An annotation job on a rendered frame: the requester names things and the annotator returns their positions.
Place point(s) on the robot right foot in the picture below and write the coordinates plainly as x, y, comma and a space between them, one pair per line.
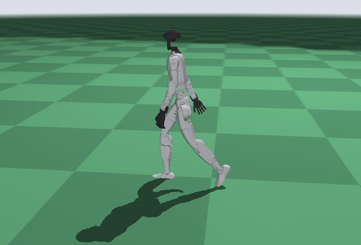
162, 175

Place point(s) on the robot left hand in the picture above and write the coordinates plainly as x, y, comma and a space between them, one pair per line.
160, 118

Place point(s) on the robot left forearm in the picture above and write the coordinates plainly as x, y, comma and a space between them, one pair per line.
169, 95

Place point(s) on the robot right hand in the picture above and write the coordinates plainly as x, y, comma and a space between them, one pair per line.
197, 104

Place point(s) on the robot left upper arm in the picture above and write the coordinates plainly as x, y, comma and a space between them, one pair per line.
173, 64

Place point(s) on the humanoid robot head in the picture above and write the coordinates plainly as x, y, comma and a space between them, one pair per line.
171, 36

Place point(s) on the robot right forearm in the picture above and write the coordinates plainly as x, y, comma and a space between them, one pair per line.
190, 90

